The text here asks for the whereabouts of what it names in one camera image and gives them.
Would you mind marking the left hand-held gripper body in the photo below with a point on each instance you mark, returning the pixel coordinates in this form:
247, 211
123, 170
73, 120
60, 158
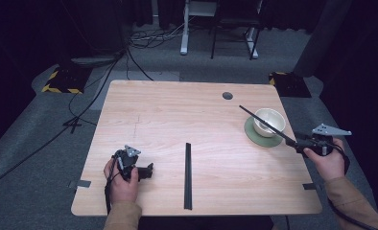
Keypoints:
126, 159

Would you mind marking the black chair frame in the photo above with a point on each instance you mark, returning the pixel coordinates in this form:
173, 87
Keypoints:
235, 22

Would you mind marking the grey tape strip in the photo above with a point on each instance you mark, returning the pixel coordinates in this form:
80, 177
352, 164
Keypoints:
81, 183
309, 187

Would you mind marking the grey flat stand base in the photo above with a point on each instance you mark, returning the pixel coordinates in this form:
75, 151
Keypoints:
92, 60

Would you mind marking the black chopstick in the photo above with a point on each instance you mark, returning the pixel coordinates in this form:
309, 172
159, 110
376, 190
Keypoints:
188, 179
264, 123

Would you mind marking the white ceramic bowl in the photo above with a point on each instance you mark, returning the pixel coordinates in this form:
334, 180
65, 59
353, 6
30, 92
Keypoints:
275, 116

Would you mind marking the dark round table grommet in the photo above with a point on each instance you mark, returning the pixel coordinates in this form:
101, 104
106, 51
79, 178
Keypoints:
227, 96

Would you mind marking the person's left hand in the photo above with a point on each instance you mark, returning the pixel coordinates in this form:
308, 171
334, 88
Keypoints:
121, 188

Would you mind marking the white desk leg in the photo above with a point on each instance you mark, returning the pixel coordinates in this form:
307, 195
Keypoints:
184, 32
252, 44

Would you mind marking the dark curtain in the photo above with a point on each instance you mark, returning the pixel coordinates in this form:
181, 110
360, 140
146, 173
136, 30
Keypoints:
324, 35

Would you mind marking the green round saucer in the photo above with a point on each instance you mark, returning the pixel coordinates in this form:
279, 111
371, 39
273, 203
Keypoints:
257, 139

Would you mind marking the person's right hand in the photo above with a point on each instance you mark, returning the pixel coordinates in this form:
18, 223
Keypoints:
329, 166

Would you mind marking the black yellow-striped base plate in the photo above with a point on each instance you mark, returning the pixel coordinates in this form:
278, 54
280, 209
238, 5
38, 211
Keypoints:
291, 84
67, 81

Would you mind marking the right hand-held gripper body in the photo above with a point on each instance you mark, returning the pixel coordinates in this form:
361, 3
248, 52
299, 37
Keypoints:
324, 140

